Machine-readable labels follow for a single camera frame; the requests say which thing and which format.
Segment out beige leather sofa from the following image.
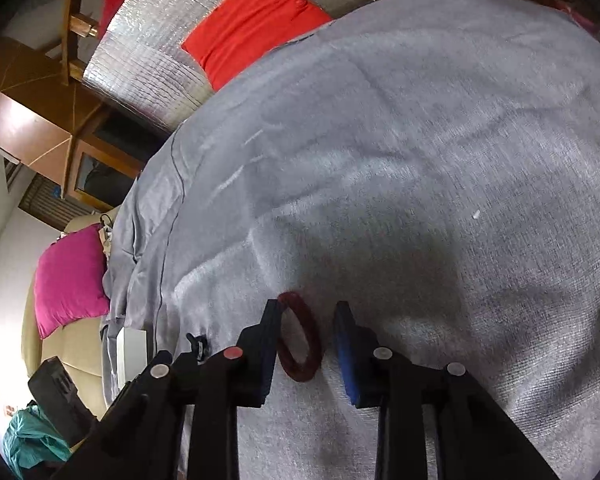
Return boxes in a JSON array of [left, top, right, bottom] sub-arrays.
[[20, 215, 112, 422]]

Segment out silver insulation mat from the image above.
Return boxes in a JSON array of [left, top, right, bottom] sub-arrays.
[[82, 0, 377, 134]]

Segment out wooden chair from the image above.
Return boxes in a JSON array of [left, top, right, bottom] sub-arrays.
[[60, 0, 112, 87]]

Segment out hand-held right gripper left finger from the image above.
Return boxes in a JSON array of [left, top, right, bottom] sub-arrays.
[[55, 299, 286, 480]]

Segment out pink pillow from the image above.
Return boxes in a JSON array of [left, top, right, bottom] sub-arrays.
[[33, 223, 112, 340]]

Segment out wooden cabinet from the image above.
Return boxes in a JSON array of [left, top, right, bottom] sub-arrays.
[[0, 79, 147, 212]]

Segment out white jewelry tray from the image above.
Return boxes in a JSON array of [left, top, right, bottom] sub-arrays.
[[113, 327, 149, 387]]

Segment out green shirt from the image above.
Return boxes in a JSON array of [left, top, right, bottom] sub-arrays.
[[2, 400, 74, 480]]

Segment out black box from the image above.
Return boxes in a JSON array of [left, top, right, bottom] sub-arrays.
[[27, 355, 99, 444]]

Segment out small black object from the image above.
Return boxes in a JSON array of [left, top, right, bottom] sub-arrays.
[[185, 332, 210, 361]]

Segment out dark red bangle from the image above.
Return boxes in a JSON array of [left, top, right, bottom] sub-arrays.
[[277, 290, 324, 384]]

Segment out grey blanket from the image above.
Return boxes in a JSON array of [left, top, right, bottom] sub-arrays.
[[100, 0, 600, 480]]

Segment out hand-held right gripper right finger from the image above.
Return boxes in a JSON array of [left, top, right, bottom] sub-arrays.
[[332, 301, 562, 480]]

